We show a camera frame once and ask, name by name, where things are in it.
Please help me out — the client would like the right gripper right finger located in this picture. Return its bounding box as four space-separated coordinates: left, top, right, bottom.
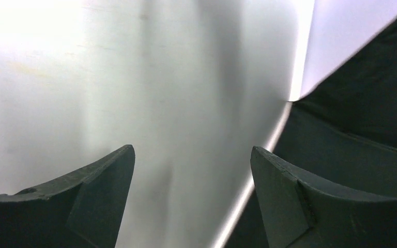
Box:
250 146 397 247

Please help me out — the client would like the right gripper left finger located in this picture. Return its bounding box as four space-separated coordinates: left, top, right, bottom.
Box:
0 145 135 247

